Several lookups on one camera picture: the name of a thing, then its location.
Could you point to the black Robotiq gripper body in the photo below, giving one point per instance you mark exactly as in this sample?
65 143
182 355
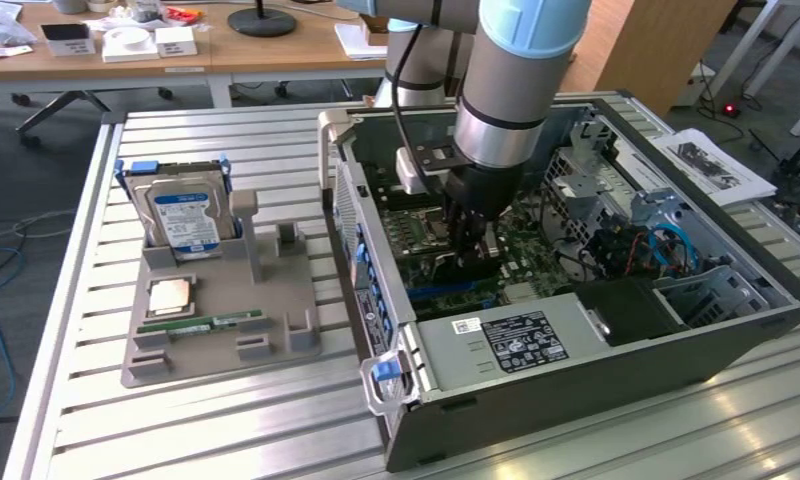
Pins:
486 192

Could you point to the Nvidia graphics card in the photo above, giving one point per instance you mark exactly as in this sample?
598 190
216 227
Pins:
462 274

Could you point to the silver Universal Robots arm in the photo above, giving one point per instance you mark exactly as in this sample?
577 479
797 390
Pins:
513 90

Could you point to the CPU socket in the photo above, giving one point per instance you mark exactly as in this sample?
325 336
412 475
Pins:
432 224

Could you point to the installed RAM stick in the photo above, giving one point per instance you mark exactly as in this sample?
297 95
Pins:
420 257

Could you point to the green motherboard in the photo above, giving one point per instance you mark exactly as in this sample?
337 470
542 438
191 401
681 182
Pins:
540 260

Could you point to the blue expansion slot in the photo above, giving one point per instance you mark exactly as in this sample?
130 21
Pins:
433 292

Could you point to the silver chipset heatsink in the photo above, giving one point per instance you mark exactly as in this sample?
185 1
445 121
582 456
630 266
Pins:
521 294

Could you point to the metal disk bay cage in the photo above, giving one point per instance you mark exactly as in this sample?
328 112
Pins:
586 200

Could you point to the blue slot retainer strip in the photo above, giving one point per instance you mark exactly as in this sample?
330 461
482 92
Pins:
373 285

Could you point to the grey power supply unit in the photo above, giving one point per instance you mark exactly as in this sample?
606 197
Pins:
453 360

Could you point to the black fan shroud box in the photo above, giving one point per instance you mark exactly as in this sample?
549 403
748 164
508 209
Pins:
626 310

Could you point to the blue case latch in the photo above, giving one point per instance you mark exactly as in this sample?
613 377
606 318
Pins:
382 372

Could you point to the grey parts rack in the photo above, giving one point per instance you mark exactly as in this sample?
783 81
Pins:
240 290

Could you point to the printed paper stack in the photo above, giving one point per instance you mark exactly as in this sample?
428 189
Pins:
713 165

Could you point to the open black PC case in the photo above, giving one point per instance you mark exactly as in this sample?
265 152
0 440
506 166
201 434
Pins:
573 400

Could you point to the white desk papers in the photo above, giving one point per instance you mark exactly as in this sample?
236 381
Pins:
356 42

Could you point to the small metal drive bay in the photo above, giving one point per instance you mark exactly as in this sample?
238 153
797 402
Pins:
713 295

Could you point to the power strip with red light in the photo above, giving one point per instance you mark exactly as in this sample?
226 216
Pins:
729 110

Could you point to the hard disk in blue caddy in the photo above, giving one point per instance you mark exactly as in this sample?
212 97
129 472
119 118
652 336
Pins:
182 215

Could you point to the green RAM stick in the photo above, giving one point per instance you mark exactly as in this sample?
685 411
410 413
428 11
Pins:
199 322

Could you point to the silver CPU chip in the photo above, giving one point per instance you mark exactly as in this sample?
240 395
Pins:
169 296

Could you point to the black round lamp base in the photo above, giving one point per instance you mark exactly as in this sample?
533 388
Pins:
261 22

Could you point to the plain white box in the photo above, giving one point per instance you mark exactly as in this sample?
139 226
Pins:
174 42

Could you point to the white box with tape roll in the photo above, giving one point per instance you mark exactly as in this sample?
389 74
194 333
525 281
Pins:
129 45

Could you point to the wooden desk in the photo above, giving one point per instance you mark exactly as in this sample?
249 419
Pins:
73 70

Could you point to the white box with black lid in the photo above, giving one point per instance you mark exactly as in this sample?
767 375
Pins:
67 40

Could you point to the clear plastic bag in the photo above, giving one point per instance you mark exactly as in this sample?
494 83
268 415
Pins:
0 22

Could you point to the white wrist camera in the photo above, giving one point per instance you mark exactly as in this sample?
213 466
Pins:
412 175

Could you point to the white table frame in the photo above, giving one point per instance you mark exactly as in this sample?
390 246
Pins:
740 45

